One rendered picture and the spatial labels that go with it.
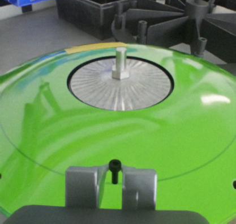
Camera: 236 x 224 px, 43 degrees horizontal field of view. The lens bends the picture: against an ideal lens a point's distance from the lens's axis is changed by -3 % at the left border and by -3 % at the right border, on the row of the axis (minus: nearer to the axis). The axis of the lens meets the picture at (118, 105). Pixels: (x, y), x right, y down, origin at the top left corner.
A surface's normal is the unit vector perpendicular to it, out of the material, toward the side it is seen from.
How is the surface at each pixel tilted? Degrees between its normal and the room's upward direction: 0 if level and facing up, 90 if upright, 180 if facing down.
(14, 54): 0
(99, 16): 93
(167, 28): 93
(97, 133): 11
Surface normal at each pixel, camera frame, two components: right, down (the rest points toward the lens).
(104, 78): -0.22, -0.75
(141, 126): 0.04, -0.73
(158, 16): 0.03, 0.60
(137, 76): 0.25, -0.78
